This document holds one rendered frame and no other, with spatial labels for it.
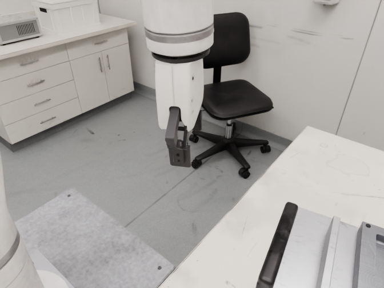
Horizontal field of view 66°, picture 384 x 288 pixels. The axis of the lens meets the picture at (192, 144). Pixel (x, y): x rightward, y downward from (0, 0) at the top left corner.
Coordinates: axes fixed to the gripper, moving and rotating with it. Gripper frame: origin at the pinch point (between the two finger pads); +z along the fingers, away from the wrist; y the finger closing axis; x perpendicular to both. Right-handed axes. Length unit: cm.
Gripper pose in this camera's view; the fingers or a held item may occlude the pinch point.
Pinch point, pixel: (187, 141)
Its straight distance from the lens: 47.5
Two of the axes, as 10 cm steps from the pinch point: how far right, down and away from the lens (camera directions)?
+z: 0.5, 7.7, 6.3
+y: -2.0, 6.3, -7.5
